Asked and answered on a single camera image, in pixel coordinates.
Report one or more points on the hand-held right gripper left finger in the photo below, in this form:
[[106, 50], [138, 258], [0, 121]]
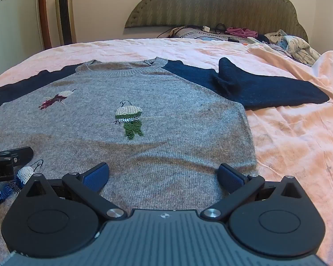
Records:
[[95, 176]]

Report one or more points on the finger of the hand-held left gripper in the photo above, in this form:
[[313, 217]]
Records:
[[22, 153]]

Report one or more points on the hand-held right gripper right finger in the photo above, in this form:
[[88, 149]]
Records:
[[231, 179]]

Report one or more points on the grey sweater with navy sleeves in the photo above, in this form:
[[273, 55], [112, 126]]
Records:
[[144, 127]]

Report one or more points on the pile of light clothes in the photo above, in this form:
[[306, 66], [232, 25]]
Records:
[[297, 47]]

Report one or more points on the pink bed sheet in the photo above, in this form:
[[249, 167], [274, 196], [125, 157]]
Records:
[[288, 133]]

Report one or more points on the gold tower heater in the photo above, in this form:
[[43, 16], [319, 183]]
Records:
[[65, 13]]

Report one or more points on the magenta cloth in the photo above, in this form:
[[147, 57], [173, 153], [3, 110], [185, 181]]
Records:
[[241, 32]]

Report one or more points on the striped pillow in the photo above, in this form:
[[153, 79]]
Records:
[[194, 34]]

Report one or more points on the white charger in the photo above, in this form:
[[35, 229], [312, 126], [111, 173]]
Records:
[[206, 28]]

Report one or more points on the green padded headboard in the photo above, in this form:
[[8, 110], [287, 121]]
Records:
[[211, 2]]

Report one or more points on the wooden frame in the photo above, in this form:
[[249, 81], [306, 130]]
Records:
[[43, 13]]

